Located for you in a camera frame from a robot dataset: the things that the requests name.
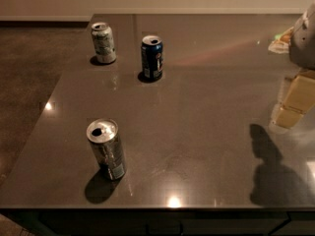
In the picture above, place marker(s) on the blue pepsi can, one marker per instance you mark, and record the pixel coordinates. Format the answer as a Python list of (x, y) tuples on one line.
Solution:
[(152, 49)]

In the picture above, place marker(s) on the silver redbull can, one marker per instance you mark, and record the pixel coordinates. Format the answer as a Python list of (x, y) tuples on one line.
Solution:
[(104, 138)]

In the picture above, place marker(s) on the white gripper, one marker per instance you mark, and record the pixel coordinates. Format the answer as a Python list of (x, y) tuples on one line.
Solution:
[(303, 44)]

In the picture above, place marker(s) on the white green soda can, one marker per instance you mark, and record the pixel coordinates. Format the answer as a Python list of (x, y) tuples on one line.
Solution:
[(103, 43)]

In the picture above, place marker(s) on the crumpled snack bag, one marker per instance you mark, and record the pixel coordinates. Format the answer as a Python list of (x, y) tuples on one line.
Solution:
[(280, 45)]

